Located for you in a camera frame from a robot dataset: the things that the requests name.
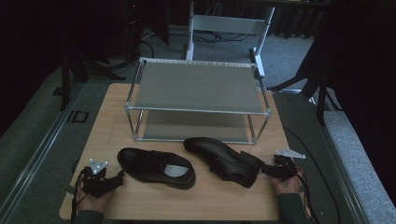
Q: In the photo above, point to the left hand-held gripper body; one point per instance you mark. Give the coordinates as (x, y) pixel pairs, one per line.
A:
(97, 179)

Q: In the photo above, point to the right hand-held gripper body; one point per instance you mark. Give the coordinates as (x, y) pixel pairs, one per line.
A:
(285, 165)

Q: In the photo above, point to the black leather shoe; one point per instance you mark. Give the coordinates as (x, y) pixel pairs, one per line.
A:
(155, 167)
(224, 160)

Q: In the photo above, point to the grey metal shoe rack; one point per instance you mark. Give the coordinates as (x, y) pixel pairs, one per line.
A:
(199, 93)

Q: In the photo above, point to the person's right hand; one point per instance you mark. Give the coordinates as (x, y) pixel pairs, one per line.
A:
(288, 186)

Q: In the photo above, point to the person's left hand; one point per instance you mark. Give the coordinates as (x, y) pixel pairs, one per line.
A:
(93, 202)

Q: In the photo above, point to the black floor socket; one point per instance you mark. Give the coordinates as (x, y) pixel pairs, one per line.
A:
(80, 116)

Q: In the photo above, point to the black tripod stand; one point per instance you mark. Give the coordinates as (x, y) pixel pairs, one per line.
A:
(77, 68)
(314, 87)

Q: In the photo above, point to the white metal stand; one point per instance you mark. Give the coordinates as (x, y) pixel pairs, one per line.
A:
(229, 28)

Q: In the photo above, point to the aluminium floor rail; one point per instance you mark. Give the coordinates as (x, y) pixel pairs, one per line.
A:
(40, 149)
(342, 174)

